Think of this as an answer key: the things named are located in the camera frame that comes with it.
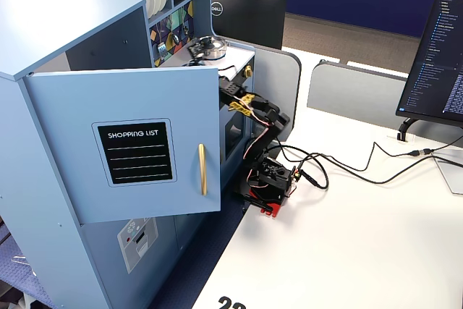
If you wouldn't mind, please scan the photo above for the blue shopping list cabinet door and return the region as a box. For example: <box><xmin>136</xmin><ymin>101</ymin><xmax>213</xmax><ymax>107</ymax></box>
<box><xmin>22</xmin><ymin>66</ymin><xmax>222</xmax><ymax>225</ymax></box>

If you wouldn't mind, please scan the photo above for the silver toy ladle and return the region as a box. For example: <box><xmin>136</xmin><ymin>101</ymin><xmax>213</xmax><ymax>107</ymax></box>
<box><xmin>169</xmin><ymin>15</ymin><xmax>181</xmax><ymax>46</ymax></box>

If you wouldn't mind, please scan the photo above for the grey flat base plate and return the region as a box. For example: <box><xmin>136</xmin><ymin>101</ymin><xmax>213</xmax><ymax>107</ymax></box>
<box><xmin>433</xmin><ymin>156</ymin><xmax>463</xmax><ymax>195</ymax></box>

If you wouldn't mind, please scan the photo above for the monitor with code screen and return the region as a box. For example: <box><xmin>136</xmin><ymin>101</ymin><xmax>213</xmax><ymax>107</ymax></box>
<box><xmin>395</xmin><ymin>0</ymin><xmax>463</xmax><ymax>124</ymax></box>

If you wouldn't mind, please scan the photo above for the gold cabinet door handle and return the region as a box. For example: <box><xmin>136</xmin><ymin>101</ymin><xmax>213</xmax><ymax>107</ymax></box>
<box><xmin>197</xmin><ymin>143</ymin><xmax>208</xmax><ymax>197</ymax></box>

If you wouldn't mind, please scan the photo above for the silver toy spatula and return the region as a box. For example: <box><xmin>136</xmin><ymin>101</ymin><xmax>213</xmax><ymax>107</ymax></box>
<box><xmin>157</xmin><ymin>21</ymin><xmax>169</xmax><ymax>59</ymax></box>

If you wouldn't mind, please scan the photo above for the silver pot with lid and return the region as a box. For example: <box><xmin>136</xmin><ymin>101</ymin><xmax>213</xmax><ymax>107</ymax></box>
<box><xmin>197</xmin><ymin>35</ymin><xmax>229</xmax><ymax>61</ymax></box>

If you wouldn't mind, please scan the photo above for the black number sticker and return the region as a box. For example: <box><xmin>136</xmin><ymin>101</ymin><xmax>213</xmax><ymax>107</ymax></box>
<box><xmin>217</xmin><ymin>296</ymin><xmax>247</xmax><ymax>309</ymax></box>

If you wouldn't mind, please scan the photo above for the black Dell monitor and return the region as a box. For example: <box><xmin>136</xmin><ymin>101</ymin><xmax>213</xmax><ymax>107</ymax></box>
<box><xmin>210</xmin><ymin>0</ymin><xmax>287</xmax><ymax>51</ymax></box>

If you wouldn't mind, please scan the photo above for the red table clamp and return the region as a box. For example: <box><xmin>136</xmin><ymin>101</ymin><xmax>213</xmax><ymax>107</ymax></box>
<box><xmin>231</xmin><ymin>188</ymin><xmax>284</xmax><ymax>219</ymax></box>

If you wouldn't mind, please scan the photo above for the black cable with connector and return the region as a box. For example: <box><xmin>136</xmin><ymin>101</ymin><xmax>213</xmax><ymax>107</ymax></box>
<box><xmin>278</xmin><ymin>137</ymin><xmax>463</xmax><ymax>176</ymax></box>

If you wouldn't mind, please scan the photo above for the grey rounded desk divider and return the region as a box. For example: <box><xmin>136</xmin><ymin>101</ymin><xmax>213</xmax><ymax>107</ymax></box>
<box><xmin>224</xmin><ymin>38</ymin><xmax>302</xmax><ymax>143</ymax></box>

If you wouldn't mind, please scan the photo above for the blue toy kitchen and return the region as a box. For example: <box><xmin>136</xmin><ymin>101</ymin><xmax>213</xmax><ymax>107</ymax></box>
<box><xmin>0</xmin><ymin>0</ymin><xmax>256</xmax><ymax>309</ymax></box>

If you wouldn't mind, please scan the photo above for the grey low desk divider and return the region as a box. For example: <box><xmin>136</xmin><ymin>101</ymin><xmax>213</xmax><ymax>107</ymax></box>
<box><xmin>306</xmin><ymin>59</ymin><xmax>463</xmax><ymax>138</ymax></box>

